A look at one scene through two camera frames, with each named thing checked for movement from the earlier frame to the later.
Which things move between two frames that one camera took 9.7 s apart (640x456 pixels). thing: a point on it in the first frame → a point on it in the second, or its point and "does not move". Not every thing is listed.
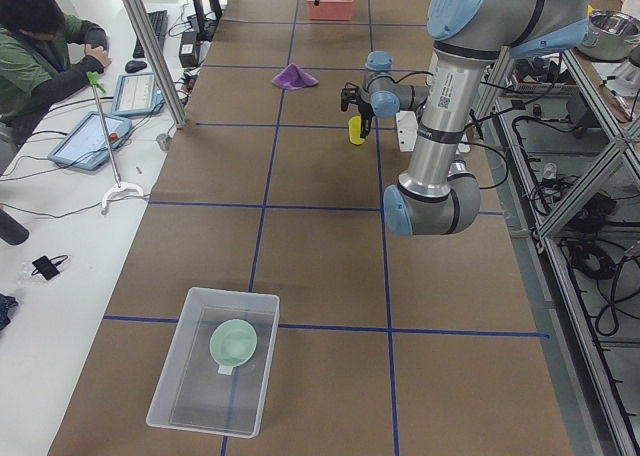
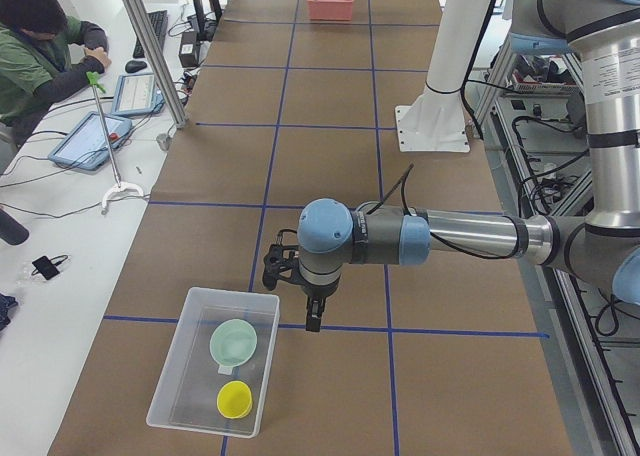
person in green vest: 44,54 does not move
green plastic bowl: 232,343 does not move
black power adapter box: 188,50 does not move
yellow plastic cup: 354,123 → 234,400
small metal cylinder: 163,141 does not move
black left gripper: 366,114 → 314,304
